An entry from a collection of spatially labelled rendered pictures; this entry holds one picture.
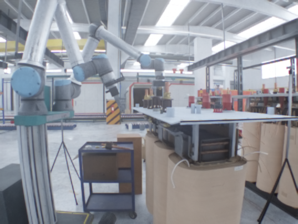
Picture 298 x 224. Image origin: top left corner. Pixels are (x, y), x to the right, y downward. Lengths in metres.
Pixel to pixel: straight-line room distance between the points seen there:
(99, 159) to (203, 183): 1.44
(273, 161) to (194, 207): 1.86
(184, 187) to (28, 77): 1.00
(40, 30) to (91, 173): 1.67
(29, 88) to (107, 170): 1.49
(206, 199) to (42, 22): 1.32
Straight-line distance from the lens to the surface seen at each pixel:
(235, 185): 1.18
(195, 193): 1.08
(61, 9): 1.34
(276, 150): 2.77
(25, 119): 1.22
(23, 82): 1.04
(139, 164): 2.85
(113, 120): 11.81
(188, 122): 0.74
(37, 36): 1.11
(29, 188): 1.55
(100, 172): 2.27
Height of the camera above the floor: 1.44
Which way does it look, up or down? 3 degrees down
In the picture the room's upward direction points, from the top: straight up
